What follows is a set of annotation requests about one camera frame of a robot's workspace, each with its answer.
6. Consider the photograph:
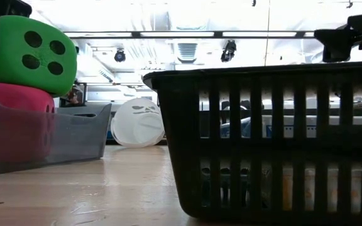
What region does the ceiling air vent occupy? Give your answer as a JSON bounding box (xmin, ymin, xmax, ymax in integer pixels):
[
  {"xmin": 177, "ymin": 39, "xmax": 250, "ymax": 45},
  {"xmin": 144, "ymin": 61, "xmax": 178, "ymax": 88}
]
[{"xmin": 177, "ymin": 42, "xmax": 198, "ymax": 64}]

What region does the white blue small box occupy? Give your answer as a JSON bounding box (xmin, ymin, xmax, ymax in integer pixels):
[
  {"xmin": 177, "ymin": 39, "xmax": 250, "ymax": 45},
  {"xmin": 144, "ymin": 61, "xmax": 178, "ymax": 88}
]
[{"xmin": 220, "ymin": 116, "xmax": 251, "ymax": 137}]

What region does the black ceiling spotlight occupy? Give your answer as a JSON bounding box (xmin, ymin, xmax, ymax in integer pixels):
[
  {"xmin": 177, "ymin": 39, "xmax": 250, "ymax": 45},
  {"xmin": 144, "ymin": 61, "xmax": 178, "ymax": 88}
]
[
  {"xmin": 114, "ymin": 48, "xmax": 126, "ymax": 63},
  {"xmin": 221, "ymin": 40, "xmax": 237, "ymax": 63}
]

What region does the pink foam die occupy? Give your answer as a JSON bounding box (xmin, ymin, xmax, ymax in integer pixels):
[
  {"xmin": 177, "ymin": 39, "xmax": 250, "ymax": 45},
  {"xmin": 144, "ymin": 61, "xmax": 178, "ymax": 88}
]
[{"xmin": 0, "ymin": 81, "xmax": 56, "ymax": 164}]

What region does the black slotted basket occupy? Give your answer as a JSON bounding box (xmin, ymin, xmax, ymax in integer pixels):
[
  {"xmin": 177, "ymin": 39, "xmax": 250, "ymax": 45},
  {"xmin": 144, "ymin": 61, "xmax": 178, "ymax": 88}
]
[{"xmin": 143, "ymin": 59, "xmax": 362, "ymax": 226}]

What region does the person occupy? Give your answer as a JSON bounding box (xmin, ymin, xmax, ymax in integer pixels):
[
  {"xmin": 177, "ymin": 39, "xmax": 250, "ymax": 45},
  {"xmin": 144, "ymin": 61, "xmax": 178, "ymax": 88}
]
[{"xmin": 66, "ymin": 86, "xmax": 84, "ymax": 106}]

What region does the grey translucent bin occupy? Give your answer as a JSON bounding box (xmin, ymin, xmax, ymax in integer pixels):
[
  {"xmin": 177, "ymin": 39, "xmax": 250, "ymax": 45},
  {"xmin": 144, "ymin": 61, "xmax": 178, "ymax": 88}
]
[{"xmin": 0, "ymin": 83, "xmax": 112, "ymax": 176}]

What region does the ceiling light bar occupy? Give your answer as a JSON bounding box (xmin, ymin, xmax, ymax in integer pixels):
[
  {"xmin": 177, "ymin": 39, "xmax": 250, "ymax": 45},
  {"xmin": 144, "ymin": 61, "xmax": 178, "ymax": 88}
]
[{"xmin": 64, "ymin": 30, "xmax": 315, "ymax": 39}]

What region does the green foam die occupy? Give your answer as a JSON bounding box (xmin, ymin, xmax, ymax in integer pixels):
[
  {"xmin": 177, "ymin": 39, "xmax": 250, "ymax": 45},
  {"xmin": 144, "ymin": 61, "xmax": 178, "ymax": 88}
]
[{"xmin": 0, "ymin": 14, "xmax": 78, "ymax": 97}]

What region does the white background counter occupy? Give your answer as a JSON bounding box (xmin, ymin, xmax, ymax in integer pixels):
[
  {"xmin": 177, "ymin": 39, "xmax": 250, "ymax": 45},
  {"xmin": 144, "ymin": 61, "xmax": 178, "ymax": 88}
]
[{"xmin": 261, "ymin": 113, "xmax": 362, "ymax": 137}]

